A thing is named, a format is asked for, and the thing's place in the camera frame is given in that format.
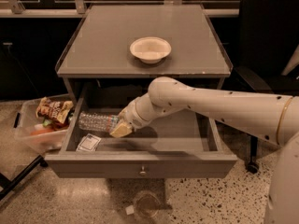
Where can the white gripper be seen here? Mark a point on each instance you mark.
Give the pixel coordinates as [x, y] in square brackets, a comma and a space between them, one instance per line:
[131, 113]

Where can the clear plastic water bottle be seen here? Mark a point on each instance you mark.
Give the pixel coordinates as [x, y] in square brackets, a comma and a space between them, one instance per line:
[97, 122]

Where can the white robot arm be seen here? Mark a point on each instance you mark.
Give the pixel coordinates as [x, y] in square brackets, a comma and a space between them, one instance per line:
[271, 117]

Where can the white card in drawer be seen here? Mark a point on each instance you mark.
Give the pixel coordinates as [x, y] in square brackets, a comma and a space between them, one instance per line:
[89, 142]

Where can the grey open top drawer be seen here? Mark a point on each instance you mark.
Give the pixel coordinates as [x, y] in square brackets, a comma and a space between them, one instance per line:
[182, 145]

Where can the grey cabinet with counter top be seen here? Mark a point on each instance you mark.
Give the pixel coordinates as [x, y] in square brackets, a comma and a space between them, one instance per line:
[100, 47]

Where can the brown snack bag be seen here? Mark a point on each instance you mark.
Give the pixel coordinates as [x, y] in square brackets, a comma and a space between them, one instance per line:
[54, 110]

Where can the clear cup on floor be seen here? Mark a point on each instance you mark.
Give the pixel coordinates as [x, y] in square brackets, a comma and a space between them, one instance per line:
[146, 204]

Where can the orange item in bin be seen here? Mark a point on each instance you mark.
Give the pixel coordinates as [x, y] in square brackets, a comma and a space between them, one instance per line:
[41, 130]

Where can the white paper bowl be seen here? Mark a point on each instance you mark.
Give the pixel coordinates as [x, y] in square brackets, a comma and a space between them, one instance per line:
[150, 49]

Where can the clear plastic storage bin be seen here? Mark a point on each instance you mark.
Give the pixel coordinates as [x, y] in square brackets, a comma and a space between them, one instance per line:
[29, 121]

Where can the black metal stand leg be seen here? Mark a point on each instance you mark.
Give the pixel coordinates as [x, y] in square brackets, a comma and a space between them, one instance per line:
[8, 185]

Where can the black office chair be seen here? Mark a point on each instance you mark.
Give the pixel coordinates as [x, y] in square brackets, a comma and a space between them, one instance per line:
[268, 37]

